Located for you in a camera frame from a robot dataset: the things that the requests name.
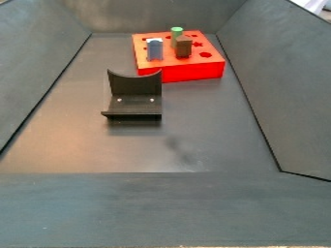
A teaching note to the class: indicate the black curved holder stand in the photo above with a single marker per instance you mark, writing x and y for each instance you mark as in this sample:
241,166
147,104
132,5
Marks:
135,96

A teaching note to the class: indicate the red shape sorter block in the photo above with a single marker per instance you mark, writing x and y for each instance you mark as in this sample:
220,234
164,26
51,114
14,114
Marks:
204,64

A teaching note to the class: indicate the blue arch shaped peg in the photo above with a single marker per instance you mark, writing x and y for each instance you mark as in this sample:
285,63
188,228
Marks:
154,49

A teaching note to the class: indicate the dark brown pentagon peg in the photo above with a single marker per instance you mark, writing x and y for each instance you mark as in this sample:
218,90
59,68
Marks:
183,46

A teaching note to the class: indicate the green cylinder peg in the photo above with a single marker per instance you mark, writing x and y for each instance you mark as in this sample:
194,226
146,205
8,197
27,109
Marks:
176,31

